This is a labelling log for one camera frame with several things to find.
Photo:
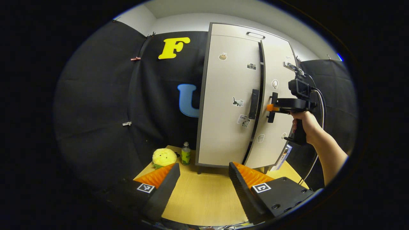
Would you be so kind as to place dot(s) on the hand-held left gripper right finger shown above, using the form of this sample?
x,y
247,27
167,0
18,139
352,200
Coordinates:
x,y
244,198

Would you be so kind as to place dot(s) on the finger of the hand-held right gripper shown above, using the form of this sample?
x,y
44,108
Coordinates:
x,y
270,107

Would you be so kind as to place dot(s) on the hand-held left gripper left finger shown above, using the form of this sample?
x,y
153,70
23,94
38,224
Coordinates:
x,y
166,191

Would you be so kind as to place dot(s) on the cabinet door with camera sticker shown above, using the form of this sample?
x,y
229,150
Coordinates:
x,y
223,127

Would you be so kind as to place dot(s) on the cabinet door with headphone sticker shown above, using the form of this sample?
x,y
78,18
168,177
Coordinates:
x,y
274,54

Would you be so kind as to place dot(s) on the grey double-door shoe cabinet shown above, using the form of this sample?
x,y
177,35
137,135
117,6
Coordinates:
x,y
201,102

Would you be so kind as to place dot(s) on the grey cabinet drawer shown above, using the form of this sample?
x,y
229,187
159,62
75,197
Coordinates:
x,y
230,29

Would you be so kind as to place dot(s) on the yellow plush toy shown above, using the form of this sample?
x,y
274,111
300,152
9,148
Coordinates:
x,y
164,157

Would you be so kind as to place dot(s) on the green drink bottle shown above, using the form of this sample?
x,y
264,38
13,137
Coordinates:
x,y
186,156

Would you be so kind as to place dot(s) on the white book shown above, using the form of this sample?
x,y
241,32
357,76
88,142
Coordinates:
x,y
284,156

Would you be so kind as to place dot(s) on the white clip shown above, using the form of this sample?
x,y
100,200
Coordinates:
x,y
127,123

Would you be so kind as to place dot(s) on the black backdrop cloth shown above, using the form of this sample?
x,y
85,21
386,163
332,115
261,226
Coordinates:
x,y
96,95

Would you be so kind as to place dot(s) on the black clip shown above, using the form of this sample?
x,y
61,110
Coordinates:
x,y
152,34

